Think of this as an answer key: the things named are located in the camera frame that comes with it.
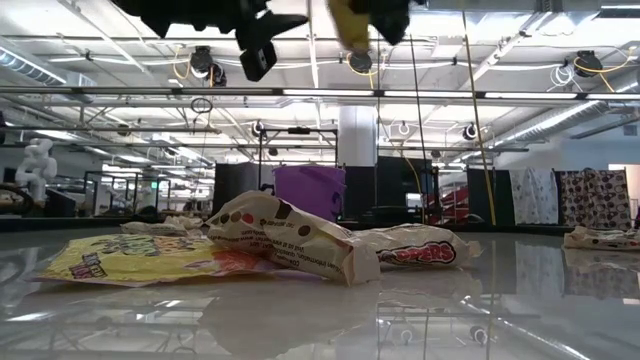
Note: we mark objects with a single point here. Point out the small purple plastic bucket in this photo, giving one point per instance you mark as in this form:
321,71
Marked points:
310,192

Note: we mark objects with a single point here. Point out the long ceiling light bar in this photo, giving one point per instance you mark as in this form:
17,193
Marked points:
450,93

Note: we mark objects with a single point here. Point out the yellow Sour Patch Kids packet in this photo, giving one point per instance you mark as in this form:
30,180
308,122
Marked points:
140,260
352,27

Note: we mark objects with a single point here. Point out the black rig frame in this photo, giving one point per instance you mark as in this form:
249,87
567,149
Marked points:
299,130

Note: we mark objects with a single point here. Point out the dotted patterned cloth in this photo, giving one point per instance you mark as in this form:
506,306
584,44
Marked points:
595,197

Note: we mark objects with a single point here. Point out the silver ventilation duct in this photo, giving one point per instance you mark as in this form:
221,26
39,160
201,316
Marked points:
575,117

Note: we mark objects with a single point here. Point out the black curtain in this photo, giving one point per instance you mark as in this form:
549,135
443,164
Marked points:
487,195
232,187

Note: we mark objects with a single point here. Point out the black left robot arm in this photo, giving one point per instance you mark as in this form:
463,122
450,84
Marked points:
175,12

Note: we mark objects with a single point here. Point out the large black panel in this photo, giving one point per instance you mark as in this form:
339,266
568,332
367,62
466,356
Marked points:
400,180

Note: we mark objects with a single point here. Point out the white printed cloth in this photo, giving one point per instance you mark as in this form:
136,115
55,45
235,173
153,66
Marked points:
532,195

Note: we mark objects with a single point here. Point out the white round column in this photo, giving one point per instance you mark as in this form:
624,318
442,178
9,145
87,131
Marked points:
357,135

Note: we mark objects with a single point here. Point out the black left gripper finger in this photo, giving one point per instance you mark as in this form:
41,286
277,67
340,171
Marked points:
265,30

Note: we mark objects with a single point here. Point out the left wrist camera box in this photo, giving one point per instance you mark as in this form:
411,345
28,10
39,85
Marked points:
257,62

